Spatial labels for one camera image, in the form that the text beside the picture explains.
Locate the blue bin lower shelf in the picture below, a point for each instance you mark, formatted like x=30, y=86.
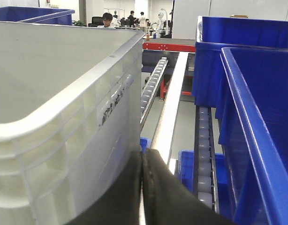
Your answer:
x=185, y=173

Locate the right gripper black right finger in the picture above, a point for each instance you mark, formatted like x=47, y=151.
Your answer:
x=167, y=201

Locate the roller track of rail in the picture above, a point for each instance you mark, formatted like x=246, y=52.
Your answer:
x=150, y=89
x=205, y=186

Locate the blue bin near right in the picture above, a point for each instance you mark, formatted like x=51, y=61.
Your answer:
x=253, y=118

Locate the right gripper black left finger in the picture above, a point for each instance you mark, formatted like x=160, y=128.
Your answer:
x=119, y=205

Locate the white plastic tote bin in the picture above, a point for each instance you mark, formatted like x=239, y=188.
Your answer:
x=69, y=117

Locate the roller track left of rail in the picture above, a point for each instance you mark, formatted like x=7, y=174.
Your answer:
x=150, y=89

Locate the red shelf beam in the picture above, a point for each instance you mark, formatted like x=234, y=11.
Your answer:
x=169, y=47

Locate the blue bin far left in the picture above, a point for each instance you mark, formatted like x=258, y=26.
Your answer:
x=36, y=15

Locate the seated person black hair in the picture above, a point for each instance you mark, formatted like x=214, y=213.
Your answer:
x=107, y=20

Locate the blue bin far right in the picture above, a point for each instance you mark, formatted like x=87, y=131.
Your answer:
x=217, y=37

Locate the silver shelf divider rail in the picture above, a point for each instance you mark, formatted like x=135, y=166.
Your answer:
x=164, y=131

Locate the blue bin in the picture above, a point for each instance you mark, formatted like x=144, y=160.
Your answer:
x=217, y=37
x=253, y=118
x=36, y=15

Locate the roller track right of rail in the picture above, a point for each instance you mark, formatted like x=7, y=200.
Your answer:
x=205, y=186

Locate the white humanoid robot background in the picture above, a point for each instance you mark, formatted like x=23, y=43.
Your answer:
x=160, y=23

